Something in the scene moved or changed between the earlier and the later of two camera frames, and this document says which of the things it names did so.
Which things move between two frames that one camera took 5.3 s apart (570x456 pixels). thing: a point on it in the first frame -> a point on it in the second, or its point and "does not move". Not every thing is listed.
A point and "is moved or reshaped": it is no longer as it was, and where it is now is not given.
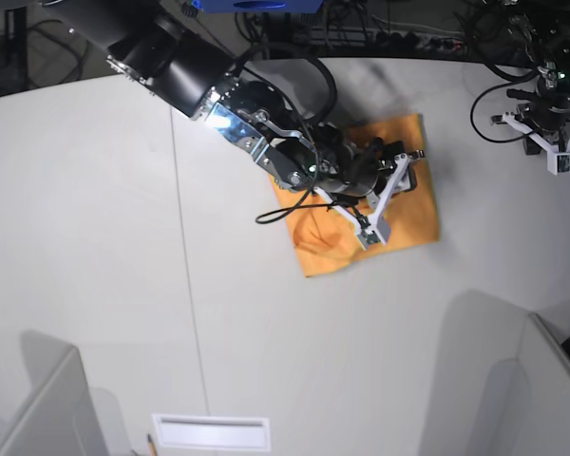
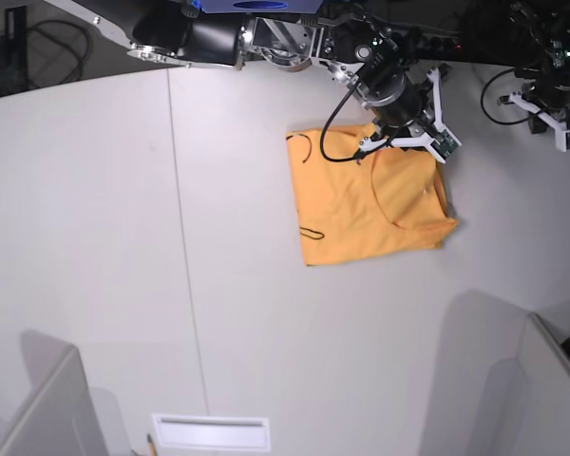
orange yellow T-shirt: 326,241 is moved or reshaped
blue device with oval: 261,7 does not move
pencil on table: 151,446 does not move
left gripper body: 350,168 -> 395,98
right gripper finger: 530,147 -> 537,125
